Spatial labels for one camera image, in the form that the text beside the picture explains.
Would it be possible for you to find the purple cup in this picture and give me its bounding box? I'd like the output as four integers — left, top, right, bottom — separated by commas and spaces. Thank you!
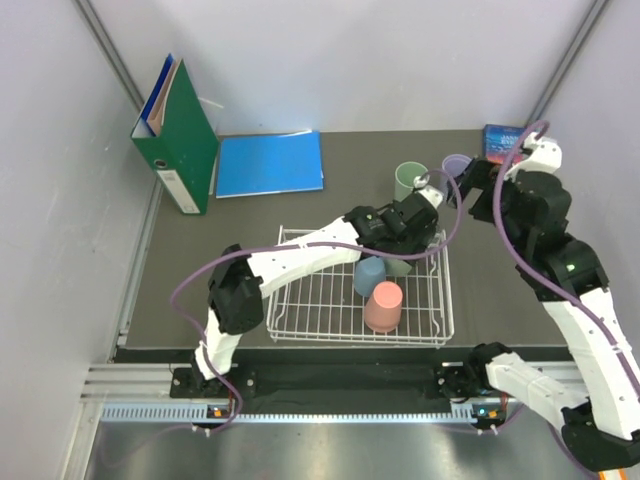
438, 154, 472, 198

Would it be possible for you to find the light green cup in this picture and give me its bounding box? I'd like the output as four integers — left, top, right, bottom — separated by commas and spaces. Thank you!
394, 161, 428, 201

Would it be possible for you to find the blue cup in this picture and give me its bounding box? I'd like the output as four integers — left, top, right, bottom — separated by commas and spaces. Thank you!
353, 257, 386, 297

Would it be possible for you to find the dark green cup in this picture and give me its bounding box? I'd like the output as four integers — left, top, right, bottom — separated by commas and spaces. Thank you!
384, 258, 413, 277

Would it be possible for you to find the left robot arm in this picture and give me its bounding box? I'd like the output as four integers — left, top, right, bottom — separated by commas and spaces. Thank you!
191, 186, 444, 397

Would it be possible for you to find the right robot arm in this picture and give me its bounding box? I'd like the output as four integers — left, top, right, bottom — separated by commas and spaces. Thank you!
447, 133, 639, 473

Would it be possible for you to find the Jane Eyre paperback book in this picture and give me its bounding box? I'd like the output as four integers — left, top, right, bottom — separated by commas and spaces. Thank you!
483, 124, 525, 164

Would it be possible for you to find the pink cup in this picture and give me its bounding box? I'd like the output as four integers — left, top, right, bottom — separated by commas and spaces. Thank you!
363, 281, 404, 333

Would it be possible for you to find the blue folder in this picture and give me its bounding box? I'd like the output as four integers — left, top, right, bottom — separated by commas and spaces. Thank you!
215, 130, 324, 199

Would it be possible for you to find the green lever arch binder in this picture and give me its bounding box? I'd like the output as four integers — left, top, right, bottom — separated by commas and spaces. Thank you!
131, 54, 220, 215

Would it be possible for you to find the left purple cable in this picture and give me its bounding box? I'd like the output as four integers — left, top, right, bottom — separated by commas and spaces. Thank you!
169, 168, 464, 436

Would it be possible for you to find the white wire dish rack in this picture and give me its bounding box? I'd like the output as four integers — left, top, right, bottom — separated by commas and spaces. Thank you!
266, 249, 455, 348

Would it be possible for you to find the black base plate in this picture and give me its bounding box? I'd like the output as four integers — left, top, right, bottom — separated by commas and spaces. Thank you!
169, 347, 526, 401

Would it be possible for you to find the white cable duct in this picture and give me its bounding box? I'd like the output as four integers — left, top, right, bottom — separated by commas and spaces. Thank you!
101, 402, 477, 424

